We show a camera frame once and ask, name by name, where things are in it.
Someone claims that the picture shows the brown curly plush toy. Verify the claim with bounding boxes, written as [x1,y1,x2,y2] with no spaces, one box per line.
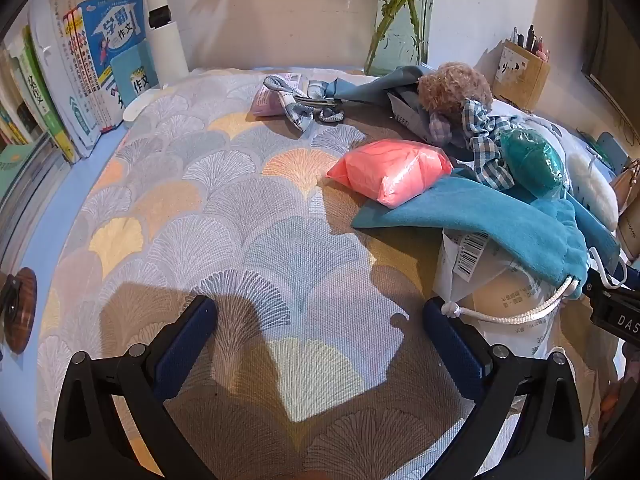
[416,61,494,123]

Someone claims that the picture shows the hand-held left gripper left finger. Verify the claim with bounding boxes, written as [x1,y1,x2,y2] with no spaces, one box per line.
[51,295,236,480]

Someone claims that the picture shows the fan-patterned table mat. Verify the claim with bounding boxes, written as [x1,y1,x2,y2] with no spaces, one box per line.
[37,67,601,480]

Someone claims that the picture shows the grey printed bag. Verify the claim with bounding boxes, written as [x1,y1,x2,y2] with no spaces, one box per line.
[387,87,451,147]

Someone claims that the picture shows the white fluffy plush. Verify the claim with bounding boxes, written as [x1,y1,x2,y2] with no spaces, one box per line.
[567,152,620,231]

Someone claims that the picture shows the dark hair clip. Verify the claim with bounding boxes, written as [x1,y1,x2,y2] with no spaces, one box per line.
[294,94,342,109]

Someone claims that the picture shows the cardboard pen holder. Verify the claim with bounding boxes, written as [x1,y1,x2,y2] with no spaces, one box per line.
[495,40,551,111]

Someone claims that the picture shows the black wall television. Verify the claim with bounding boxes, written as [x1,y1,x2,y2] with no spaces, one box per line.
[580,0,640,106]

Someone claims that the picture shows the purple tissue packet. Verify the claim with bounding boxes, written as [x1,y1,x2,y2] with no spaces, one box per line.
[251,72,303,117]

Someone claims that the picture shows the plaid fabric scrunchie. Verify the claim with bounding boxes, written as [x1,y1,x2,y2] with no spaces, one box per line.
[452,99,521,191]

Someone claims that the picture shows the bunch of pens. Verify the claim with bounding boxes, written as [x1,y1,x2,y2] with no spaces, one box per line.
[510,24,550,58]

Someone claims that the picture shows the grey-blue cloth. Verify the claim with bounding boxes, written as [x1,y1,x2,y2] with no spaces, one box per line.
[325,66,426,108]

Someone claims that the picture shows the green soft packet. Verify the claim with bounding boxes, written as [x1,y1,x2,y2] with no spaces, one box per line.
[500,128,570,201]

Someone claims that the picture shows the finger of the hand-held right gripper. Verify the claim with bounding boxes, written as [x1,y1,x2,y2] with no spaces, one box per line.
[589,246,640,291]

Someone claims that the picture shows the teal plastic object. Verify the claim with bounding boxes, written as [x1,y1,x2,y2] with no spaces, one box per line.
[597,132,632,171]

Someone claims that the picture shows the blue white checked cloth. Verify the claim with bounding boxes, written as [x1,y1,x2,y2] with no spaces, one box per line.
[263,75,346,135]

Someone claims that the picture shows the round wooden object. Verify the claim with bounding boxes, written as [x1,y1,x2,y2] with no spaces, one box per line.
[0,267,38,355]

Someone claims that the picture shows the row of books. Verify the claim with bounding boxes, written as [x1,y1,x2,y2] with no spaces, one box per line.
[0,0,157,166]

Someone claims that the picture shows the teal drawstring pouch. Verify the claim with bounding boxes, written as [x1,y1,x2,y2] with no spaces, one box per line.
[351,167,626,331]

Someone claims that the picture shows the white desk lamp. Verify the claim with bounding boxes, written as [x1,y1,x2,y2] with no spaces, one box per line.
[122,0,190,123]

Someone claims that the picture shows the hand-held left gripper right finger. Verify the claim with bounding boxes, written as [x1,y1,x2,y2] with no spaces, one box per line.
[422,296,587,480]

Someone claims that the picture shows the pink soft packet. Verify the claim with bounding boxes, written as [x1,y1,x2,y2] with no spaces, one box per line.
[326,139,453,209]

